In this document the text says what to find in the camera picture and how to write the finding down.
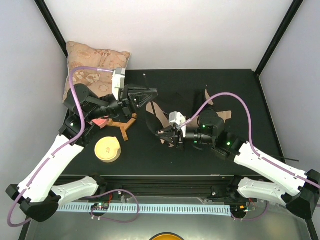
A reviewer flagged pink pet bowl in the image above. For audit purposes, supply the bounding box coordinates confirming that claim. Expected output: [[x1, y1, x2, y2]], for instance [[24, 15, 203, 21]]
[[92, 118, 109, 129]]

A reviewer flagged beige patterned pillow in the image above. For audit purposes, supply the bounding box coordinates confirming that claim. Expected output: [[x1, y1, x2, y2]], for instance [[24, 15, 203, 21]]
[[66, 41, 131, 98]]

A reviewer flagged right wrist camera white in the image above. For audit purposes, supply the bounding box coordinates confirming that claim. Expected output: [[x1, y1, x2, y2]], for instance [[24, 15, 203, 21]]
[[168, 111, 186, 127]]

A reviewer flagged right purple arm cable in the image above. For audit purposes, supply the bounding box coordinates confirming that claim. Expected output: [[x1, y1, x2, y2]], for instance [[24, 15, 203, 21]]
[[179, 92, 320, 208]]

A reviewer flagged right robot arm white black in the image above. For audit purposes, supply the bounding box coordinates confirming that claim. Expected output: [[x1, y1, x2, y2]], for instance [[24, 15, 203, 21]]
[[156, 108, 320, 220]]

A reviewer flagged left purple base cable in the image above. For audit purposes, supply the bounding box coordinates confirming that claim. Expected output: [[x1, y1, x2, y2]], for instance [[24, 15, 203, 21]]
[[90, 188, 140, 222]]

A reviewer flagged wooden bowl stand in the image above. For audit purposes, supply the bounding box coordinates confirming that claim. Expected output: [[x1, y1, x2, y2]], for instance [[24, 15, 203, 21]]
[[106, 113, 137, 141]]

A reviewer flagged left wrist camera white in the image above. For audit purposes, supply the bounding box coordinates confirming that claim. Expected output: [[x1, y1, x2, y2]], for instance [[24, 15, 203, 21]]
[[111, 67, 126, 100]]

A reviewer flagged left black frame post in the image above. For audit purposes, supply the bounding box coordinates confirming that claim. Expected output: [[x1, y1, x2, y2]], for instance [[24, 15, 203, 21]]
[[34, 0, 68, 58]]

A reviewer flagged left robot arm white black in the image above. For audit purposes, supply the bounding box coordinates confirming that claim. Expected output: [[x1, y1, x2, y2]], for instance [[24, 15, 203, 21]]
[[6, 83, 158, 223]]

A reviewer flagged yellow pet bowl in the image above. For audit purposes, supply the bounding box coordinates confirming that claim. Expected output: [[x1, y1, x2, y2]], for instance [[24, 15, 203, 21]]
[[94, 136, 122, 163]]

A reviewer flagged white slotted cable duct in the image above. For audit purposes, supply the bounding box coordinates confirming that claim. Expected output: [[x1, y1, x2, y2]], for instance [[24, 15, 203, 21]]
[[57, 202, 231, 217]]

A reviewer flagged small electronics board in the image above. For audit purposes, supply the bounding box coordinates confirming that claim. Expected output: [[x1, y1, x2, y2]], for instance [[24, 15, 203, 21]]
[[91, 202, 110, 211]]

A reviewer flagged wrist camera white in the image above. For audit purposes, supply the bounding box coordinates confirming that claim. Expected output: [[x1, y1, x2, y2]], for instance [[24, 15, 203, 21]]
[[168, 111, 186, 127], [111, 67, 126, 100]]

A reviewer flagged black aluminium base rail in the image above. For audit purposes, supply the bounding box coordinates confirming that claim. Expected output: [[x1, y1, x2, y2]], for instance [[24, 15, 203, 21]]
[[96, 175, 247, 203]]

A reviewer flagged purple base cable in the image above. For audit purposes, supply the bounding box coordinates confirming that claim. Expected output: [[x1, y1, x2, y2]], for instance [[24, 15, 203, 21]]
[[229, 199, 270, 223], [90, 188, 140, 222]]

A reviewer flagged right black frame post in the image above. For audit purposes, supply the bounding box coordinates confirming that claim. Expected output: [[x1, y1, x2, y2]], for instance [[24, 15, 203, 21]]
[[254, 0, 304, 77]]

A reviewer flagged black tent pole one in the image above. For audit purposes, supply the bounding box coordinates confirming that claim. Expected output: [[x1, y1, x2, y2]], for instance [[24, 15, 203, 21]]
[[143, 73, 150, 90]]

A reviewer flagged black frame post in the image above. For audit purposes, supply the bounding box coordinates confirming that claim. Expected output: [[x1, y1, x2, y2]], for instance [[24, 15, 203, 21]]
[[34, 0, 68, 58], [254, 0, 304, 77]]

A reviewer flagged beige pet tent fabric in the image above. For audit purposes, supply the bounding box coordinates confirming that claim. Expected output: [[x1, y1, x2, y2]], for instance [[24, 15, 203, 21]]
[[145, 89, 232, 145]]

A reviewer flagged yellow round object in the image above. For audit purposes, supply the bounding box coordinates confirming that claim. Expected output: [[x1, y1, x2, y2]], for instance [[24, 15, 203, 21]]
[[150, 232, 184, 240]]

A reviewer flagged black tent pole two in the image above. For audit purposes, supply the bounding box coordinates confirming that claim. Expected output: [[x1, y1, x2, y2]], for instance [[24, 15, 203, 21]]
[[270, 155, 300, 162]]

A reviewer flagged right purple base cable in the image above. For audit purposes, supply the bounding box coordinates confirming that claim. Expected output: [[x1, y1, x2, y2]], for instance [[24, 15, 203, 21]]
[[229, 199, 270, 223]]

